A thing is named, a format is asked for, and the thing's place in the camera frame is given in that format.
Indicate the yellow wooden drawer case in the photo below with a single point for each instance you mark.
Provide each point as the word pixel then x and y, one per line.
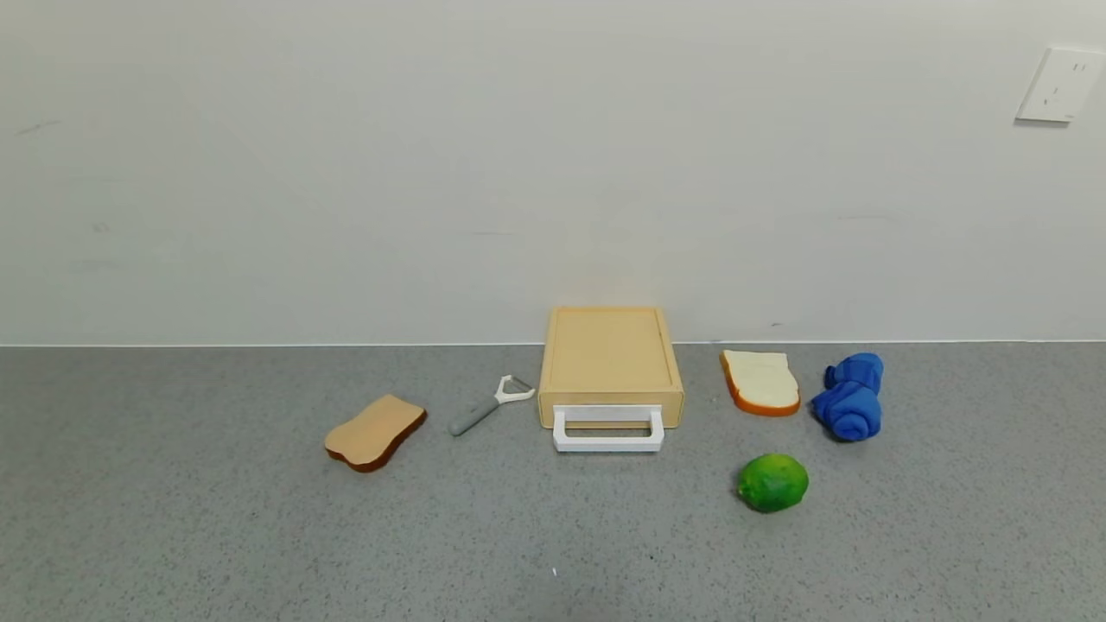
pixel 609 350

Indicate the brown toast slice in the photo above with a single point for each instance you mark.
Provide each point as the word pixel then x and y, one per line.
pixel 373 432

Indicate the green lime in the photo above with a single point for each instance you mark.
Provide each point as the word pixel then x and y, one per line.
pixel 772 482

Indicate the white bread slice orange crust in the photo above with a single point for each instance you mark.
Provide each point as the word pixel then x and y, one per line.
pixel 762 382

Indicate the white wall socket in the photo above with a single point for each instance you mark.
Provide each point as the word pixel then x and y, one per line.
pixel 1061 85

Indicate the blue rolled towel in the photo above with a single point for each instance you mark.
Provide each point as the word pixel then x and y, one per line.
pixel 851 406

